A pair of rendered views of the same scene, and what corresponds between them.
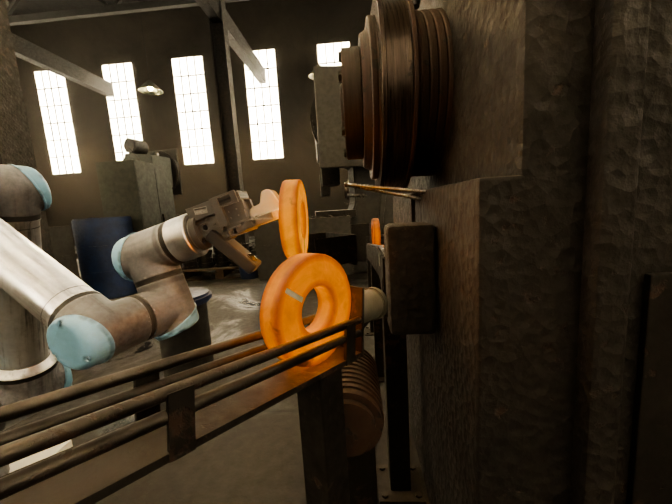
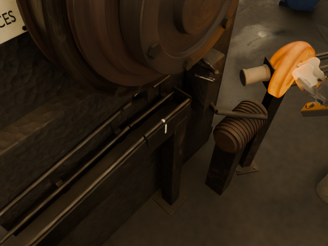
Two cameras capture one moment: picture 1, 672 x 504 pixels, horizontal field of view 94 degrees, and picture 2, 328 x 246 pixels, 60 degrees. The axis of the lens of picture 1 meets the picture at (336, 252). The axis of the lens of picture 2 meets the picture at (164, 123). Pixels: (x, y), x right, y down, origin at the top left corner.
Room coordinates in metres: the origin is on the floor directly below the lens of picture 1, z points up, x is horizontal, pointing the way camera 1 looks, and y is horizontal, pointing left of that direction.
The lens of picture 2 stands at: (1.31, 0.19, 1.36)
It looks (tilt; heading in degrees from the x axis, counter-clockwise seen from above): 52 degrees down; 219
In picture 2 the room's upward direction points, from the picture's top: straight up
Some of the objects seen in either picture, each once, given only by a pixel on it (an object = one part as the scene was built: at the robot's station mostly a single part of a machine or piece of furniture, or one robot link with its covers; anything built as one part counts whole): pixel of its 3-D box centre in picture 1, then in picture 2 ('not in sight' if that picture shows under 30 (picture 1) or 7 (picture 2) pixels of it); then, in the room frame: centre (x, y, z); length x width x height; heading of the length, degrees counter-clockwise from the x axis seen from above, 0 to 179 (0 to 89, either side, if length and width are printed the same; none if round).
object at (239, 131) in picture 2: (353, 480); (231, 152); (0.59, -0.01, 0.27); 0.22 x 0.13 x 0.53; 176
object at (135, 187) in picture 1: (145, 225); not in sight; (3.99, 2.37, 0.75); 0.70 x 0.48 x 1.50; 176
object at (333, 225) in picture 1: (307, 246); not in sight; (3.70, 0.34, 0.39); 1.03 x 0.83 x 0.79; 90
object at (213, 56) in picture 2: (411, 277); (201, 80); (0.68, -0.16, 0.68); 0.11 x 0.08 x 0.24; 86
